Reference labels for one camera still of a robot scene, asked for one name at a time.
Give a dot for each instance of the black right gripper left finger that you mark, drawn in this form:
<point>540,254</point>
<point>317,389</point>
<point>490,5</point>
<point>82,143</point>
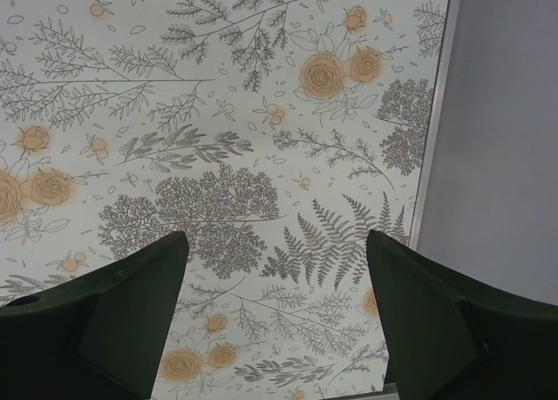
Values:
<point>99,336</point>

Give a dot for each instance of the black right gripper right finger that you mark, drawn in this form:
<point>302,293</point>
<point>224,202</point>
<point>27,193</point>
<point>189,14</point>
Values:
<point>452,337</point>

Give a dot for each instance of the floral patterned table mat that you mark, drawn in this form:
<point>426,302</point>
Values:
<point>275,134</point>

